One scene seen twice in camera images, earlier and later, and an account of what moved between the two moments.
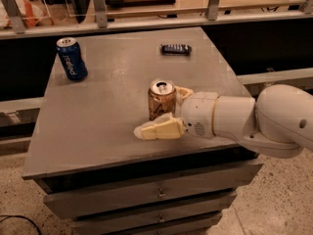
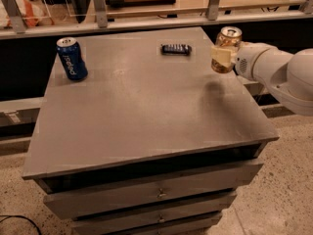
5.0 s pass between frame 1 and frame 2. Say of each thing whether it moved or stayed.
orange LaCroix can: moved
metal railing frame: stayed
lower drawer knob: stayed
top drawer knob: stayed
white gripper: moved
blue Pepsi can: stayed
